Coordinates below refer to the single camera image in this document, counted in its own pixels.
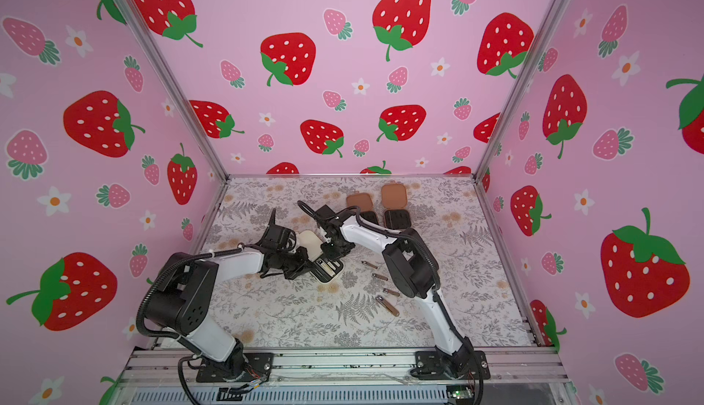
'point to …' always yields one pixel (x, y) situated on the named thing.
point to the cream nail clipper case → (325, 269)
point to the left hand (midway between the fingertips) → (319, 266)
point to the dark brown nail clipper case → (394, 202)
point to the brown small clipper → (379, 277)
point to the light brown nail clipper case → (364, 203)
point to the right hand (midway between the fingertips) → (329, 260)
